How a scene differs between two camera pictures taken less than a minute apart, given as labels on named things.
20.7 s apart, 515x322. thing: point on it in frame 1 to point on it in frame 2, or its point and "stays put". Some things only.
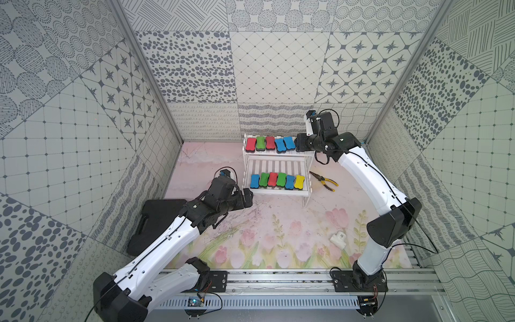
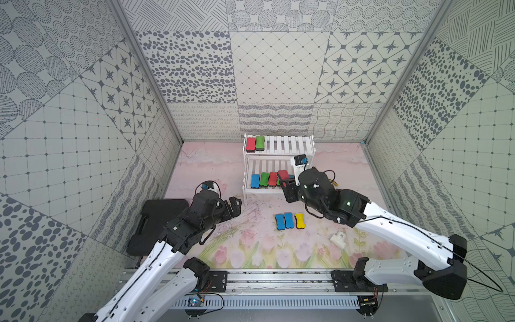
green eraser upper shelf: [261, 143] stays put
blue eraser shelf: [289, 143] to [288, 219]
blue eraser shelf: [280, 144] to [279, 221]
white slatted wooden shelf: [273, 165] stays put
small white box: [339, 239] stays put
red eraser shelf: [251, 143] stays put
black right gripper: [300, 141] to [288, 193]
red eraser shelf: [270, 143] to [283, 174]
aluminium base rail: [302, 288] stays put
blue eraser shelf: [254, 181] stays put
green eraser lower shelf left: [263, 179] stays put
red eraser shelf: [272, 179] stays put
